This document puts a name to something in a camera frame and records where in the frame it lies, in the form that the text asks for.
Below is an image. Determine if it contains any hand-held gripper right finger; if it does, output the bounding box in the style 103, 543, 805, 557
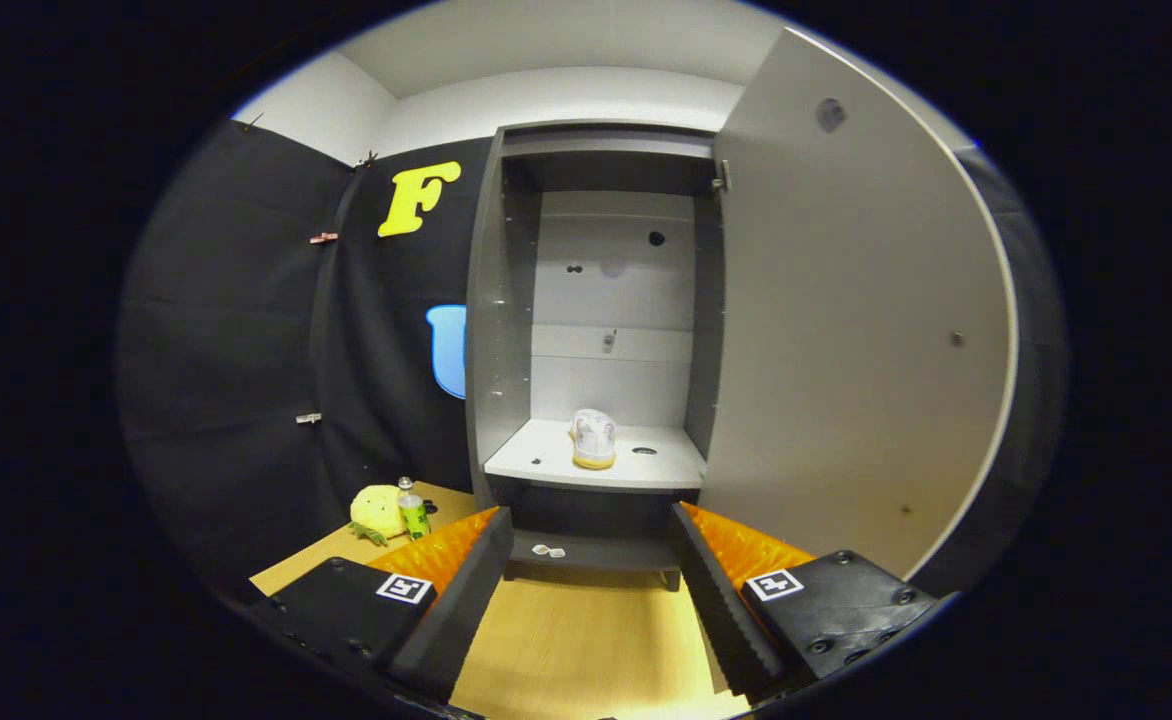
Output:
669, 501, 947, 701

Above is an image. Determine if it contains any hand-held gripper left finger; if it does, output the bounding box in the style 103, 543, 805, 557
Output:
251, 505, 515, 704

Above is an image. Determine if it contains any white canvas shoe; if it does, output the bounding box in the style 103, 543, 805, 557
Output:
569, 408, 619, 471

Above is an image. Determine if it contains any grey shoe cabinet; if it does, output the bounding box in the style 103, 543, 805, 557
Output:
464, 120, 737, 593

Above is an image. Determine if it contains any beige shoe cabinet door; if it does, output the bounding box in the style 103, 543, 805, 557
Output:
696, 25, 1019, 581

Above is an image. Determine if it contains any light grey cabinet shelf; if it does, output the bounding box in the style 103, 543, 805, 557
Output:
484, 418, 707, 493

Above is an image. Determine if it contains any green label plastic bottle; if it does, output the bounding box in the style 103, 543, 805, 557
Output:
396, 477, 431, 541

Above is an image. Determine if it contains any yellow plush pineapple toy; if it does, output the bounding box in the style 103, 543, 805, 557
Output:
349, 485, 409, 546

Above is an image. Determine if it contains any black backdrop cloth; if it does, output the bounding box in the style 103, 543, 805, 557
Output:
116, 120, 1067, 601

